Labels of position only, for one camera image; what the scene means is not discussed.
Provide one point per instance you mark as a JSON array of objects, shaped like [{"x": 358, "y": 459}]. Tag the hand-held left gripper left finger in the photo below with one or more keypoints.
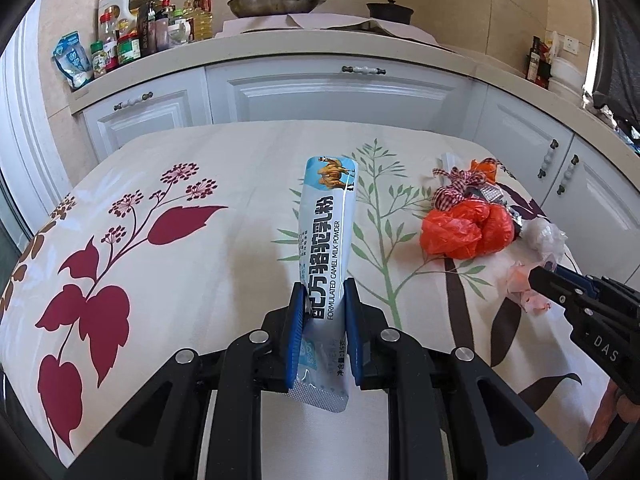
[{"x": 292, "y": 340}]

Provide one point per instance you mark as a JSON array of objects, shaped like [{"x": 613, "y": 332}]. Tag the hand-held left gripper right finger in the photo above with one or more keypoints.
[{"x": 355, "y": 340}]

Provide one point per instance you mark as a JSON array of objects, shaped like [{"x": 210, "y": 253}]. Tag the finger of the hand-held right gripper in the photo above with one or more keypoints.
[
  {"x": 547, "y": 285},
  {"x": 580, "y": 280}
]

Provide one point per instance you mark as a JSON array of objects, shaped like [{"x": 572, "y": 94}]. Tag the pink wrapper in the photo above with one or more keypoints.
[{"x": 525, "y": 285}]

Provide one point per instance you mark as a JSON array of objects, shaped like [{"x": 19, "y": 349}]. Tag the clear plastic wrap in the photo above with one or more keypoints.
[{"x": 542, "y": 240}]

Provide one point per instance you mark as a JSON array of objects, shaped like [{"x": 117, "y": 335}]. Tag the silver foil wrapper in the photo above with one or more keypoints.
[{"x": 492, "y": 197}]

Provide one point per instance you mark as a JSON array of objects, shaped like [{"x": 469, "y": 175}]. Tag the orange plastic bag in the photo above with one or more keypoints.
[{"x": 460, "y": 230}]

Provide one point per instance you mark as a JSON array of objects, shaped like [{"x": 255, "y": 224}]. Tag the light blue milk powder packet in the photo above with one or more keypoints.
[{"x": 325, "y": 220}]

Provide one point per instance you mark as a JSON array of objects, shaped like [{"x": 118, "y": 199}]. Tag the red checkered ribbon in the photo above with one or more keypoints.
[{"x": 452, "y": 190}]

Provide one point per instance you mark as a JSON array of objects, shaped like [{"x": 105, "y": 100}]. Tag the person's right hand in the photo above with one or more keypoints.
[{"x": 625, "y": 412}]

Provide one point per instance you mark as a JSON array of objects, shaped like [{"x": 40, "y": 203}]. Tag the large white cabinet door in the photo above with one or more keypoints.
[{"x": 600, "y": 205}]

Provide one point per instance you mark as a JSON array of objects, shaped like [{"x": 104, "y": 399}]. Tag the small orange plastic piece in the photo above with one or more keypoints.
[{"x": 485, "y": 170}]

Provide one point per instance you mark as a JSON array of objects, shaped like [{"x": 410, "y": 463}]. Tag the clear plastic sleeve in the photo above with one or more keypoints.
[{"x": 450, "y": 162}]

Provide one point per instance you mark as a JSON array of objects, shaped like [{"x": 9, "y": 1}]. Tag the narrow white cabinet door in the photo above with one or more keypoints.
[{"x": 520, "y": 130}]

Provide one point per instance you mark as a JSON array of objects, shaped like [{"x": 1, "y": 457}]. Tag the crumpled plastic bags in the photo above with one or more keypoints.
[{"x": 602, "y": 110}]

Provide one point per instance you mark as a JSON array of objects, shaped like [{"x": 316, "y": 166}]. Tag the white lidded bowl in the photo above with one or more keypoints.
[{"x": 567, "y": 75}]

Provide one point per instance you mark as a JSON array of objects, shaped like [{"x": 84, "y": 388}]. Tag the dark glass bottle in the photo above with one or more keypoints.
[{"x": 533, "y": 60}]

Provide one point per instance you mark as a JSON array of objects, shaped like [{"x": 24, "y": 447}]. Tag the person's grey shirt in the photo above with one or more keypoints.
[{"x": 620, "y": 50}]

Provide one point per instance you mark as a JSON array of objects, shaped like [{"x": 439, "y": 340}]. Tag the wide white drawer front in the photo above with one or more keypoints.
[{"x": 340, "y": 97}]

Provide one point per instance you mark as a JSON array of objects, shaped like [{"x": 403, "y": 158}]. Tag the small white cabinet door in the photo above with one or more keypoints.
[{"x": 160, "y": 120}]

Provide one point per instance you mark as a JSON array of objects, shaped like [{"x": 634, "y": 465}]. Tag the beige kitchen countertop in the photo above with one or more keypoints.
[{"x": 300, "y": 47}]

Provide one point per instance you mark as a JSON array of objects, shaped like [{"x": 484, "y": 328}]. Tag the pink stove cover cloth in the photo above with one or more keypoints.
[{"x": 340, "y": 25}]

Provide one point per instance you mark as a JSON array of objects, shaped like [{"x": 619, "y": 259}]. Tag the black lidded pot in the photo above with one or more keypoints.
[{"x": 390, "y": 11}]

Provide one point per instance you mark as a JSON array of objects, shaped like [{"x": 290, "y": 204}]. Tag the group of condiment bottles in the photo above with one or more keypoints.
[{"x": 150, "y": 30}]

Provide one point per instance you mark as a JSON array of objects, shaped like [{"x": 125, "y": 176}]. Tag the blue and white pouch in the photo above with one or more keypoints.
[{"x": 75, "y": 62}]

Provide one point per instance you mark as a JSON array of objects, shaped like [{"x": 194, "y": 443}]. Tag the white shelf rack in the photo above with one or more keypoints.
[{"x": 127, "y": 2}]

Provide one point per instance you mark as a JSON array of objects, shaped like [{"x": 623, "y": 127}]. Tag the white wall outlet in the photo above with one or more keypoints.
[{"x": 571, "y": 44}]

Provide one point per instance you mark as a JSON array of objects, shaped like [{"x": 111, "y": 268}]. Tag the white door frame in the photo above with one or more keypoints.
[{"x": 30, "y": 125}]

